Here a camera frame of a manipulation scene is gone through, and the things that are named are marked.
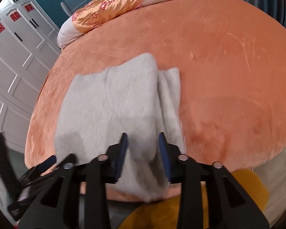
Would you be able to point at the orange satin pillow cover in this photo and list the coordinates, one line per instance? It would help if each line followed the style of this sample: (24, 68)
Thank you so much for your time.
(97, 12)

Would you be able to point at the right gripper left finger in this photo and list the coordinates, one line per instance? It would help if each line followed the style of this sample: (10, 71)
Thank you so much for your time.
(104, 169)

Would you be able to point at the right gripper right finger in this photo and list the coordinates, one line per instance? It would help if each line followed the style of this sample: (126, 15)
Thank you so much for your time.
(181, 169)

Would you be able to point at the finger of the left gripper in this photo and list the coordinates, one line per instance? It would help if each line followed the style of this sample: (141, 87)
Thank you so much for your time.
(48, 163)
(67, 163)

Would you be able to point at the grey fleece garment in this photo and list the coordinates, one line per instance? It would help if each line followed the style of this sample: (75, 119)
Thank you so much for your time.
(135, 98)

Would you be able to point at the orange plush bed blanket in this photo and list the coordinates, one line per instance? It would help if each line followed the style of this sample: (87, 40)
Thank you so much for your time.
(232, 62)

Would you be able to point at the white panelled wardrobe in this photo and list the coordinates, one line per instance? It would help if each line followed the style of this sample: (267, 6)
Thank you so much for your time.
(28, 50)

